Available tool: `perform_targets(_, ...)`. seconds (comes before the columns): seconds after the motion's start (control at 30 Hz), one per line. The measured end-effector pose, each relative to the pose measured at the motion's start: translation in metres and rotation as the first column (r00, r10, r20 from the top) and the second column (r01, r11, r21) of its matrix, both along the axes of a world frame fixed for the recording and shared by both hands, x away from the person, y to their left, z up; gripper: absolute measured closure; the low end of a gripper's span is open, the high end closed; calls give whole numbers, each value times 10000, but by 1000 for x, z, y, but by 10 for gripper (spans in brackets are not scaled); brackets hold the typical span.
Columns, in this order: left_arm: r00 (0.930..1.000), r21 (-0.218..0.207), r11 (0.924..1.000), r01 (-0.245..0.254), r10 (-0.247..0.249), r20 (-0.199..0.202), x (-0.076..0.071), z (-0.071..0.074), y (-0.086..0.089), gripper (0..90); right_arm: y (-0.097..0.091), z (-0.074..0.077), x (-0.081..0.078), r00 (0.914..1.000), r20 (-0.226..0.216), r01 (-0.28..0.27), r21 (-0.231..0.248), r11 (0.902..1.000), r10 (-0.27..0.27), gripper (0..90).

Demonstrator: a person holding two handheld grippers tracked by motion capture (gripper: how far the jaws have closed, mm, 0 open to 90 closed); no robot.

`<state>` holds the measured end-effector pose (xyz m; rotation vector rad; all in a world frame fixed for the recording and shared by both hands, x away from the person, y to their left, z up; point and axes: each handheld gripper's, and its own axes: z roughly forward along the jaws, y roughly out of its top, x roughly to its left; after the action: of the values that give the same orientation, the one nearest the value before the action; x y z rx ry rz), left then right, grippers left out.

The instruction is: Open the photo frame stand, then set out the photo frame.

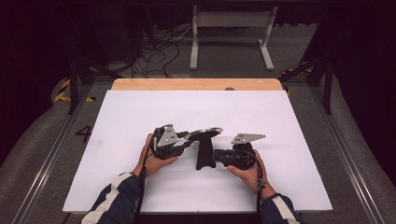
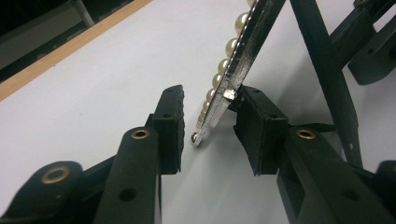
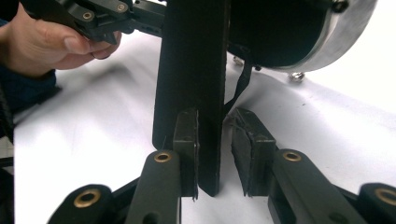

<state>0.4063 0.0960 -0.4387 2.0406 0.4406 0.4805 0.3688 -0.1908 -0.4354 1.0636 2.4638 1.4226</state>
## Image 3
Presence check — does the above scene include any round silver-rimmed black object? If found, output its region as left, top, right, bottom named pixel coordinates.
left=226, top=0, right=378, bottom=84

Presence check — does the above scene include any thin black strap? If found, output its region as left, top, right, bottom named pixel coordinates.
left=223, top=43, right=253, bottom=115

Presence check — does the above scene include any black plate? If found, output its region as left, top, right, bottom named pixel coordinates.
left=151, top=0, right=232, bottom=198

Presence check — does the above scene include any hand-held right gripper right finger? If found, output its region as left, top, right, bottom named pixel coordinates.
left=231, top=106, right=277, bottom=198

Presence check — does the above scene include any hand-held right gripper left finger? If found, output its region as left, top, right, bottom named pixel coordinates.
left=172, top=107, right=201, bottom=201

